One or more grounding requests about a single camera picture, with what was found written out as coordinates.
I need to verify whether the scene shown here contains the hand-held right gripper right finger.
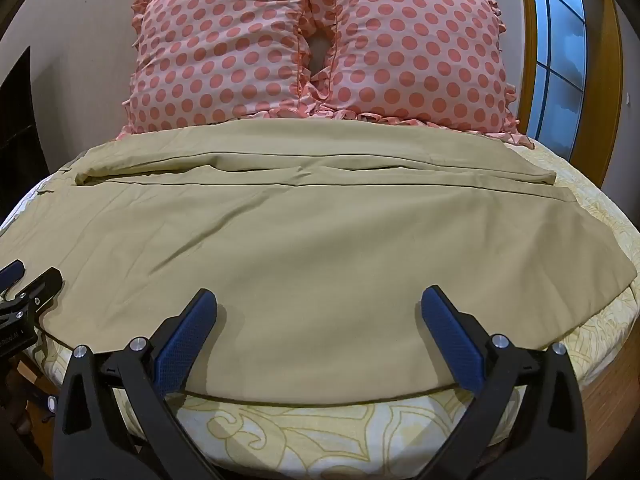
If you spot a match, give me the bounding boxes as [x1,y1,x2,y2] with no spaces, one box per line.
[421,285,602,480]

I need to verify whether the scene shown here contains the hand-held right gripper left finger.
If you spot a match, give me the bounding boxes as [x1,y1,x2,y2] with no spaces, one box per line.
[52,288,231,480]

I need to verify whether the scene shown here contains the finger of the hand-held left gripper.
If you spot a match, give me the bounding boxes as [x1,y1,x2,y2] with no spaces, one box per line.
[14,267,65,313]
[0,259,26,297]

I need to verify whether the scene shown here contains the olive tan blanket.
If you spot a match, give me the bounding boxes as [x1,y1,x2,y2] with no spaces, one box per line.
[0,119,638,407]

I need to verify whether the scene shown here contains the yellow floral bed sheet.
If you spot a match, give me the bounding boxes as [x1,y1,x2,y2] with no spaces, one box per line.
[0,152,640,467]

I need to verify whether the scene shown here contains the dark wooden cabinet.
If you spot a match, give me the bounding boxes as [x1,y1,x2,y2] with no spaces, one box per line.
[0,46,51,221]

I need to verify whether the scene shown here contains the pink polka dot pillow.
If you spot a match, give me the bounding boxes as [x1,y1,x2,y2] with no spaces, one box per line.
[300,0,538,148]
[121,0,321,137]

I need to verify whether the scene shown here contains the wooden framed window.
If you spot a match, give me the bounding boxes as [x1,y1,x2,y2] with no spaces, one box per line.
[517,0,623,191]

